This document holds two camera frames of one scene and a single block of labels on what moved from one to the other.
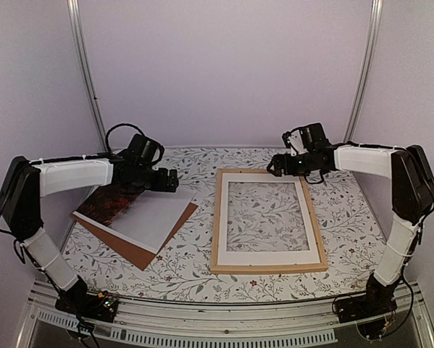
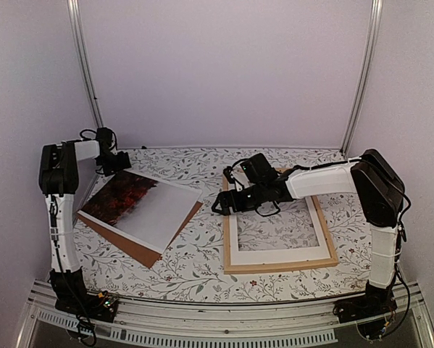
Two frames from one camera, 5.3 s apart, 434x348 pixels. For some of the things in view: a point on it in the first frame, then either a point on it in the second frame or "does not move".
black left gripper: [161, 185] -> [125, 163]
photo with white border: [144, 218] does not move
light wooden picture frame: [216, 268] -> [230, 268]
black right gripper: [287, 170] -> [223, 196]
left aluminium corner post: [74, 19] does not move
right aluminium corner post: [366, 73] does not move
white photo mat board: [265, 257] -> [281, 254]
